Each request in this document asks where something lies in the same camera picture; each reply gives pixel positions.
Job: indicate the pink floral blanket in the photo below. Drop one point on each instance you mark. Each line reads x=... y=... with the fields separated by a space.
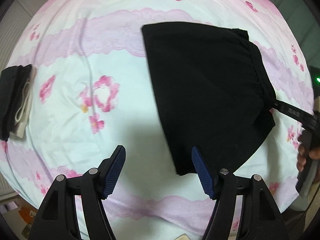
x=100 y=42

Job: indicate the person's right hand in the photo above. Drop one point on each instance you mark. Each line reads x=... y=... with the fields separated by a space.
x=300 y=160

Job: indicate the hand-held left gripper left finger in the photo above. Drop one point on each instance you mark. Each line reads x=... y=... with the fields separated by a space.
x=113 y=177

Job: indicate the green curtain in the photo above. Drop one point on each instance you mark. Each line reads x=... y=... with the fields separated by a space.
x=295 y=10

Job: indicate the black pants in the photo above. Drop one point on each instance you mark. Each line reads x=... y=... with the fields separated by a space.
x=205 y=92

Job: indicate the folded black and beige clothes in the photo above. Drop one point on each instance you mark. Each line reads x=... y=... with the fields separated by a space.
x=10 y=92

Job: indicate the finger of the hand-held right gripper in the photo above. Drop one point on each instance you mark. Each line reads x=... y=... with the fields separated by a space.
x=290 y=110

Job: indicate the folded beige pants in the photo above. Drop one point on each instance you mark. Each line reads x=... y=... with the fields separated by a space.
x=25 y=110

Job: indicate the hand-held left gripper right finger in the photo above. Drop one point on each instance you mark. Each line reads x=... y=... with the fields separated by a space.
x=203 y=177

